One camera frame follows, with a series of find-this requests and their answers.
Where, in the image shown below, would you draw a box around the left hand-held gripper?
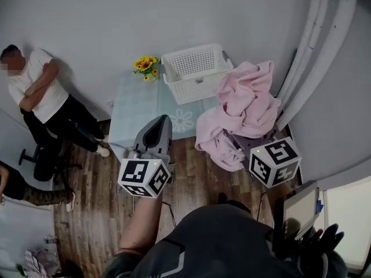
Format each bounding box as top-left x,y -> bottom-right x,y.
117,114 -> 175,198

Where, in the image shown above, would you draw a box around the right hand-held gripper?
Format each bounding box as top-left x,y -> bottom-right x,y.
224,128 -> 303,189

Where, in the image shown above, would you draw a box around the pink towel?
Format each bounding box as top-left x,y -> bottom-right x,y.
194,60 -> 283,173

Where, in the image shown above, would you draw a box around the white plastic laundry basket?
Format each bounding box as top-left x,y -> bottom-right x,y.
161,42 -> 235,106

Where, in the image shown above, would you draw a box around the person's left forearm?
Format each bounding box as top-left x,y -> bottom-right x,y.
118,195 -> 163,257

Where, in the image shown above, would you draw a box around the light blue floral tablecloth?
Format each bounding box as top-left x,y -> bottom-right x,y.
107,68 -> 223,156

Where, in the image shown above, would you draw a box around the person's shoe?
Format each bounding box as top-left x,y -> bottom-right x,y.
216,192 -> 252,214

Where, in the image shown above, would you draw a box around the yellow sunflower bouquet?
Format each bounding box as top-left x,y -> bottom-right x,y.
132,56 -> 161,83

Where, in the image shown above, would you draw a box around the black chest-mounted monitor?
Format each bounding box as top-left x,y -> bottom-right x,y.
273,184 -> 321,240

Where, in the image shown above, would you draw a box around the black thin rod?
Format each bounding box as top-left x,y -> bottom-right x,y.
289,48 -> 299,79

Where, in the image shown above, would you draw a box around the person's torso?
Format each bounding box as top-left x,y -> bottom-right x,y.
101,203 -> 348,278

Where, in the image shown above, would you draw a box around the black office chair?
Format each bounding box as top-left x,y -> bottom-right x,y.
18,126 -> 83,191

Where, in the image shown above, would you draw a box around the thick white pipe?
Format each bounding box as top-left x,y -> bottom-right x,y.
281,0 -> 361,130

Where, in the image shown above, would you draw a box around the thin white pipe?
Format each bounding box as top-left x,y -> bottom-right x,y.
275,0 -> 333,98

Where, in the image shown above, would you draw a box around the black round stand base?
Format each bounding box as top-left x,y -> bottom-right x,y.
61,258 -> 85,278

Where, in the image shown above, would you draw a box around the white side table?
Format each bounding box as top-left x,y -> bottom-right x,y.
0,197 -> 60,278

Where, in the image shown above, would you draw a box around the pink checked bag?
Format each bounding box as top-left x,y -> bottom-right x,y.
24,248 -> 53,278

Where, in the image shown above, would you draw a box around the black floor cable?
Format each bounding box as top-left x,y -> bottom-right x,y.
161,200 -> 178,229

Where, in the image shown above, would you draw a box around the black monitor mount straps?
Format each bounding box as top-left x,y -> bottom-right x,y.
300,223 -> 346,272

